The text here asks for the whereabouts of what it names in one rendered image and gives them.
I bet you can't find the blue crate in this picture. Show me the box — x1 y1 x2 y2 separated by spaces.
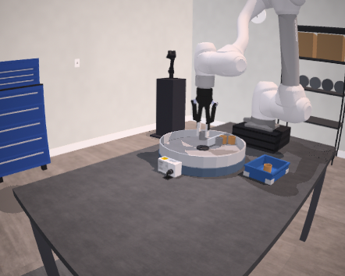
243 154 290 185

